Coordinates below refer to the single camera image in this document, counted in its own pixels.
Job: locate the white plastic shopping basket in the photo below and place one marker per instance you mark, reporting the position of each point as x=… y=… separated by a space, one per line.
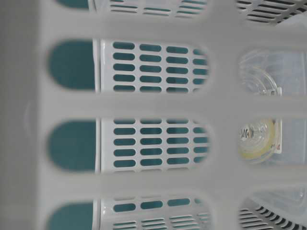
x=126 y=115

